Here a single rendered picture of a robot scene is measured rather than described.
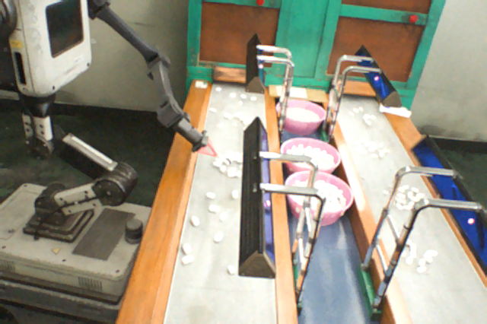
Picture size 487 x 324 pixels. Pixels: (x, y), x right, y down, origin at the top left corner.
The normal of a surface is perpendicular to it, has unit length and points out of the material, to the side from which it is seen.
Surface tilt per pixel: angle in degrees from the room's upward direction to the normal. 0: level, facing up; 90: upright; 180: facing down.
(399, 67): 90
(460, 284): 0
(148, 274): 0
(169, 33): 90
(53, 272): 92
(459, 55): 90
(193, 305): 0
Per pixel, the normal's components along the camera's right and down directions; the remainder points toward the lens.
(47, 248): 0.10, -0.84
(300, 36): -0.02, 0.53
